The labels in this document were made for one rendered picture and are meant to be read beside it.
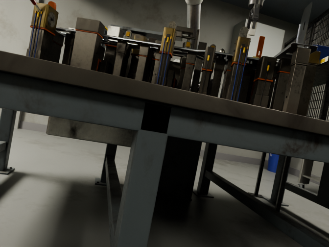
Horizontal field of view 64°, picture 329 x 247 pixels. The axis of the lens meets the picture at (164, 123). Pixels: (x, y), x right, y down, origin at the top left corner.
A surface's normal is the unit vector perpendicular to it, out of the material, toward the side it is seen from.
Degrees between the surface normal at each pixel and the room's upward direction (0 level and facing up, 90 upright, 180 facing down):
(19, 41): 90
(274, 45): 90
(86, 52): 90
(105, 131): 90
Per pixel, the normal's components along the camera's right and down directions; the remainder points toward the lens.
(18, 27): 0.23, 0.07
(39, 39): -0.10, 0.01
